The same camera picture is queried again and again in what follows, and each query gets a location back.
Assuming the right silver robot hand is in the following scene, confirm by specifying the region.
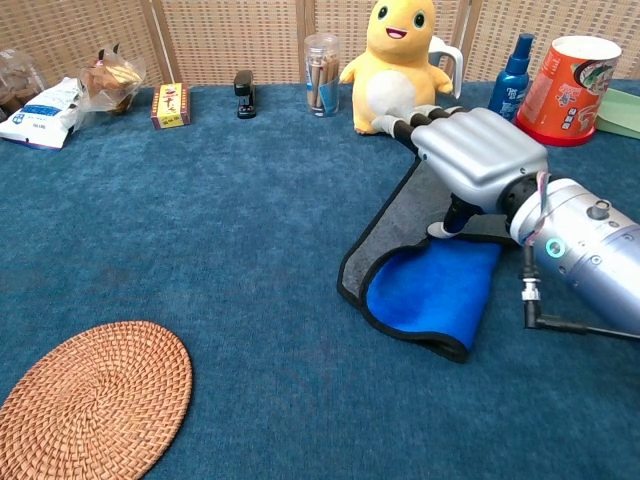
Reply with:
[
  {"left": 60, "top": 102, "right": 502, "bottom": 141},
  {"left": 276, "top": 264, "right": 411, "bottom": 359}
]
[{"left": 370, "top": 104, "right": 550, "bottom": 240}]

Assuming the grey and blue cloth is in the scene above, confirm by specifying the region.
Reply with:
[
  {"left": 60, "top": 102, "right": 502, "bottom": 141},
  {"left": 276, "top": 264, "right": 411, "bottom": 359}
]
[{"left": 337, "top": 158, "right": 516, "bottom": 365}]

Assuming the blue spray bottle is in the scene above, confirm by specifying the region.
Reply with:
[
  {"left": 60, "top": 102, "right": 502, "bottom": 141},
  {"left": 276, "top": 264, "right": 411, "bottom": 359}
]
[{"left": 487, "top": 33, "right": 535, "bottom": 123}]

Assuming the red instant noodle cup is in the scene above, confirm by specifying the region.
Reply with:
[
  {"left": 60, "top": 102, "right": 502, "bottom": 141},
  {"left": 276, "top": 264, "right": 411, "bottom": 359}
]
[{"left": 514, "top": 35, "right": 623, "bottom": 147}]

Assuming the white plastic pitcher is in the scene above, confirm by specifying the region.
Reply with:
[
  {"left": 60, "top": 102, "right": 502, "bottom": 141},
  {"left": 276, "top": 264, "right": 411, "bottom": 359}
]
[{"left": 428, "top": 35, "right": 464, "bottom": 100}]

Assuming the yellow plush toy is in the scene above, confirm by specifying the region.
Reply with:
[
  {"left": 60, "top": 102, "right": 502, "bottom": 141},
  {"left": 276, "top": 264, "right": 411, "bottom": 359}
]
[{"left": 338, "top": 0, "right": 454, "bottom": 136}]

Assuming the clear jar of pencils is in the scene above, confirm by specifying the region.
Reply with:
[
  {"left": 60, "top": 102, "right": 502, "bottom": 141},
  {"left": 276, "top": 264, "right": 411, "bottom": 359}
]
[{"left": 303, "top": 33, "right": 341, "bottom": 118}]

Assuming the dark blue table cover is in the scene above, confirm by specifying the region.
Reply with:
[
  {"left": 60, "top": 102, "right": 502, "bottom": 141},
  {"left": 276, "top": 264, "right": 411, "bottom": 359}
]
[{"left": 0, "top": 78, "right": 640, "bottom": 480}]

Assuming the black stapler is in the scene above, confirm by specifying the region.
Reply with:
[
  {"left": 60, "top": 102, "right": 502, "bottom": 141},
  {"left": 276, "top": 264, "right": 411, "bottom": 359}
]
[{"left": 233, "top": 69, "right": 257, "bottom": 120}]

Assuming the woven folding screen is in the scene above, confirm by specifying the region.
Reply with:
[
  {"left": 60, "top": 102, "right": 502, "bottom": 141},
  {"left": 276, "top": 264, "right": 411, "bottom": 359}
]
[{"left": 0, "top": 0, "right": 640, "bottom": 89}]

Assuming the yellow red small box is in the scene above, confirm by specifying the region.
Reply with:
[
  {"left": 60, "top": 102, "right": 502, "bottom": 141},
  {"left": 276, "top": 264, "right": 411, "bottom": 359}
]
[{"left": 150, "top": 82, "right": 192, "bottom": 130}]

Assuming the clear bag of bread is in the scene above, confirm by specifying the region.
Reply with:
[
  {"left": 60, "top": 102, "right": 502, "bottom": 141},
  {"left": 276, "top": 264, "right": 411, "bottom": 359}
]
[{"left": 79, "top": 43, "right": 147, "bottom": 116}]

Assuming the white blue snack packet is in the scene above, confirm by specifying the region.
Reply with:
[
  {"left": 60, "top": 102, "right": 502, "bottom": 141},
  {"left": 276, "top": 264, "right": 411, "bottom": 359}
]
[{"left": 0, "top": 77, "right": 87, "bottom": 151}]

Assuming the round woven rattan coaster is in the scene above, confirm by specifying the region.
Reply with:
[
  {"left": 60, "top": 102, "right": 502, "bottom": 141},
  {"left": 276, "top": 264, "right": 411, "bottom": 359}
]
[{"left": 0, "top": 320, "right": 194, "bottom": 480}]

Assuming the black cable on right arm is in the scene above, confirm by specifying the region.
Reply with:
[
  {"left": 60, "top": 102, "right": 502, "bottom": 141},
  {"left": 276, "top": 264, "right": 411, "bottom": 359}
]
[{"left": 519, "top": 244, "right": 640, "bottom": 343}]

